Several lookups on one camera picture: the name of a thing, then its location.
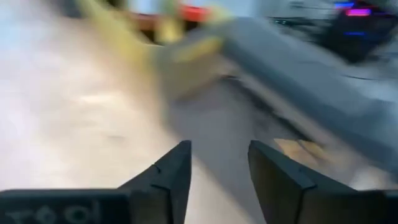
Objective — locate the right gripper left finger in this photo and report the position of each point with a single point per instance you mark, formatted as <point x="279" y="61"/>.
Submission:
<point x="168" y="193"/>

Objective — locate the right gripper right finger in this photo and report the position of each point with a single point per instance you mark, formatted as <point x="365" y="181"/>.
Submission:
<point x="280" y="193"/>

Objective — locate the orange paint bottle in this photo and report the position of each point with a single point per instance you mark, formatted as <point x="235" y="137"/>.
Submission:
<point x="194" y="13"/>

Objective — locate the brown-grey plastic bin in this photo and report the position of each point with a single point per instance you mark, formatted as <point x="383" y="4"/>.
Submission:
<point x="295" y="77"/>

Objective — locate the yellow plastic bin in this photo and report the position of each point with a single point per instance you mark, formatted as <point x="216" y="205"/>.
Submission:
<point x="186" y="62"/>

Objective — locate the black mesh computer case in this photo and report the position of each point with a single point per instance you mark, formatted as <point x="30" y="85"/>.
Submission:
<point x="357" y="31"/>

